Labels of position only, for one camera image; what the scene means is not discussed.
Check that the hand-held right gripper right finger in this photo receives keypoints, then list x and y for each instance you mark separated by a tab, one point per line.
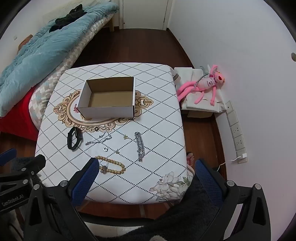
208	180

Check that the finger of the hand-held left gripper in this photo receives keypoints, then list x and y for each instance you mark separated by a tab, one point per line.
31	165
7	157

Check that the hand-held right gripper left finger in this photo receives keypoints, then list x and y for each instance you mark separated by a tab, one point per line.
85	179

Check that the small silver brooch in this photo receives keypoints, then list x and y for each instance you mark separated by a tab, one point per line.
104	169

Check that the black smart band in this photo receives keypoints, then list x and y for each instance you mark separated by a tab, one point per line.
78	134

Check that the cardboard box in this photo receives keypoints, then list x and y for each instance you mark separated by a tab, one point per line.
111	99

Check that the pink slipper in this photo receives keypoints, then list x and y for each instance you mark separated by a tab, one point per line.
190	159

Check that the red bed sheet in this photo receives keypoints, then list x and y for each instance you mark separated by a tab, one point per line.
16	120

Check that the white charger plug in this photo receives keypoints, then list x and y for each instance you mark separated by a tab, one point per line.
243	156

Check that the white diamond pattern tablecloth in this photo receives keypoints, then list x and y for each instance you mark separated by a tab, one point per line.
157	120

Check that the pink plush toy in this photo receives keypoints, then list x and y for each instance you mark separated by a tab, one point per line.
207	82

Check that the light blue blanket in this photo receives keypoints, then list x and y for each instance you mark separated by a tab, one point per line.
46	60

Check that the brown wooden headboard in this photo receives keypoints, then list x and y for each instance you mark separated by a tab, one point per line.
24	41

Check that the black cloth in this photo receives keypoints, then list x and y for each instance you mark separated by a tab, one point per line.
67	18

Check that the wooden bed leg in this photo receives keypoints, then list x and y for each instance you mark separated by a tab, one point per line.
111	24

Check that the white door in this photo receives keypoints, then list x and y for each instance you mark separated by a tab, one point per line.
143	14

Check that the white wall socket row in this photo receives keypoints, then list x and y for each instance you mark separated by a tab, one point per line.
237	132

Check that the round wall cover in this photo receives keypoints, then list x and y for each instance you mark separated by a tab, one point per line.
294	57

